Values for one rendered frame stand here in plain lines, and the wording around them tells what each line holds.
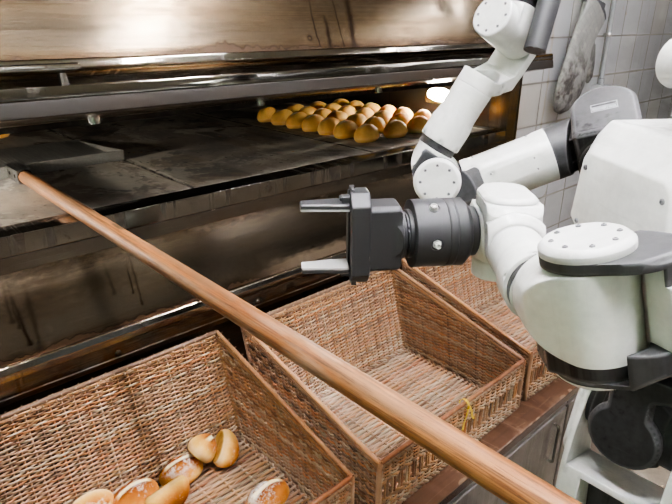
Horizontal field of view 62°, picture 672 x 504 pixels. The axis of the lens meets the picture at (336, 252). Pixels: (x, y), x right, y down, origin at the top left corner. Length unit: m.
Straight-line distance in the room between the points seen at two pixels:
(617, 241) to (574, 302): 0.06
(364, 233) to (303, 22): 0.79
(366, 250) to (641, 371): 0.34
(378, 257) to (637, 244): 0.32
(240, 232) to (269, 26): 0.47
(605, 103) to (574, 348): 0.55
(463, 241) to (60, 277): 0.81
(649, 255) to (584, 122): 0.50
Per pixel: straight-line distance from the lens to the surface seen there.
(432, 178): 0.94
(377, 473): 1.19
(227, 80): 1.11
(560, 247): 0.50
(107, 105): 1.01
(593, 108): 0.99
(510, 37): 0.97
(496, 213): 0.68
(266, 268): 1.41
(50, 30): 1.13
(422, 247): 0.70
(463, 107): 0.97
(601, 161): 0.83
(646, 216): 0.76
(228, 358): 1.37
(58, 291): 1.22
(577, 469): 1.02
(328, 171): 1.48
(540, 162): 0.97
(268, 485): 1.26
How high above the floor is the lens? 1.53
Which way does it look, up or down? 22 degrees down
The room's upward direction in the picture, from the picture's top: straight up
